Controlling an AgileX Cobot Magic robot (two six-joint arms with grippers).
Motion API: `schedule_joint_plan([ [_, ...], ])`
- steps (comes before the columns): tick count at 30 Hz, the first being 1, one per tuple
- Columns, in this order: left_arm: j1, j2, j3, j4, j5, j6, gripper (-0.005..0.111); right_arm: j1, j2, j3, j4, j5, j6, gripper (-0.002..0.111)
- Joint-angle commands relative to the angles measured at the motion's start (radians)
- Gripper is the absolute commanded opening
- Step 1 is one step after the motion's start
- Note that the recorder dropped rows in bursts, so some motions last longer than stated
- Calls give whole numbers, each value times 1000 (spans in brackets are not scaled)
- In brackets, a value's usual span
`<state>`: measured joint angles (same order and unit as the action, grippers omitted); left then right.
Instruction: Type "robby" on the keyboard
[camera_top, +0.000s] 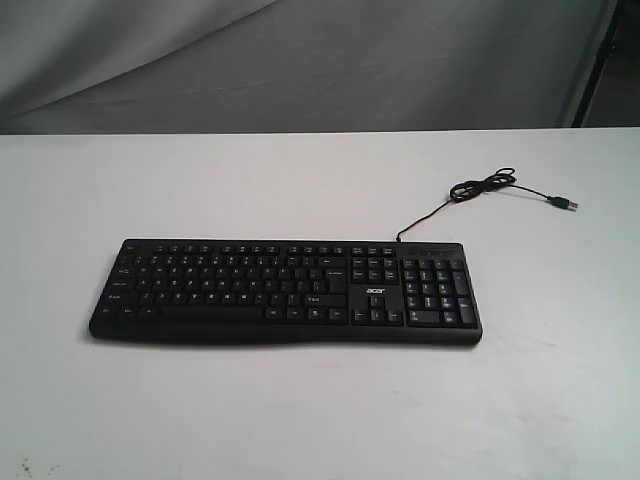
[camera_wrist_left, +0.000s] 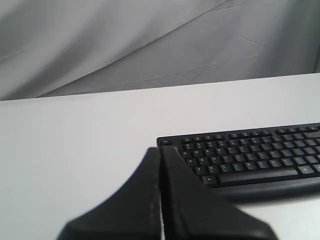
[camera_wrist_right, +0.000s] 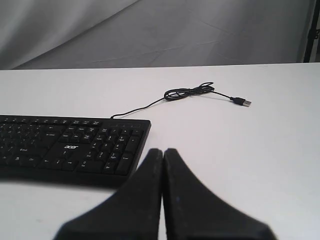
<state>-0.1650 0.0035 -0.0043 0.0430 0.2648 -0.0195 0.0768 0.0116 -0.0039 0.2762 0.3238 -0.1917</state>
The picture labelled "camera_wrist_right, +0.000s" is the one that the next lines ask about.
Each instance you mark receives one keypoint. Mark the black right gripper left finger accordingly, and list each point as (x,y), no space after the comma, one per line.
(131,213)

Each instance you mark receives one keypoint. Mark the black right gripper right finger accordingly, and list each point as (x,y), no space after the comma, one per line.
(193,212)

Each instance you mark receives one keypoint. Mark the black acer keyboard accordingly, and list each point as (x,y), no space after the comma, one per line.
(100,152)

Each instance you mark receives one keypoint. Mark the grey backdrop cloth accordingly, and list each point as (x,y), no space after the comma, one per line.
(78,34)

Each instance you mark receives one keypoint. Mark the black metal frame post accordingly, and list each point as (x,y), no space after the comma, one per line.
(313,33)

